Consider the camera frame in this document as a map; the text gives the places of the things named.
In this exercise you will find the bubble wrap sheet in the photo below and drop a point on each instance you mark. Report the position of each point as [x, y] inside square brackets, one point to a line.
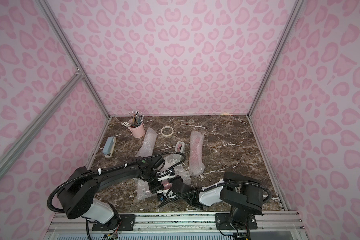
[143, 190]
[147, 148]
[196, 165]

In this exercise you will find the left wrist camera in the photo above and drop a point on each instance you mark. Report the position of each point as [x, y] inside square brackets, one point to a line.
[167, 174]

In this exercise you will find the red bottle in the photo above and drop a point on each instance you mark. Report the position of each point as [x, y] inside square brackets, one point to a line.
[166, 184]

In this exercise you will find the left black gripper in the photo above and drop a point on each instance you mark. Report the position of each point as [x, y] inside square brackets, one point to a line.
[155, 183]

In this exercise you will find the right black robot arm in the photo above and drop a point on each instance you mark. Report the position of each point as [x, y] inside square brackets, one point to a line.
[245, 195]

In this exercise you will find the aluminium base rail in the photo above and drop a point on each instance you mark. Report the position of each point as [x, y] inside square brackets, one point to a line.
[271, 225]

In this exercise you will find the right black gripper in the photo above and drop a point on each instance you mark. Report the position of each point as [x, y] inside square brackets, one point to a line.
[174, 193]

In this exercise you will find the grey stapler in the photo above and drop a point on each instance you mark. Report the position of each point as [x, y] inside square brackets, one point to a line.
[109, 147]

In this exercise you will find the pink pencil cup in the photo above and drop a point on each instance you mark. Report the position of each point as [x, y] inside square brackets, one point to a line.
[137, 132]

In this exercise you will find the tape roll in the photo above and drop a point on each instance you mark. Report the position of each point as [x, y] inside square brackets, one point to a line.
[167, 131]

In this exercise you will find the white tape dispenser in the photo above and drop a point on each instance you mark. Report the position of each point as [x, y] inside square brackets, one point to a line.
[180, 147]

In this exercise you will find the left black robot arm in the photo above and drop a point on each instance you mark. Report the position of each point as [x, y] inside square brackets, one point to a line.
[76, 196]

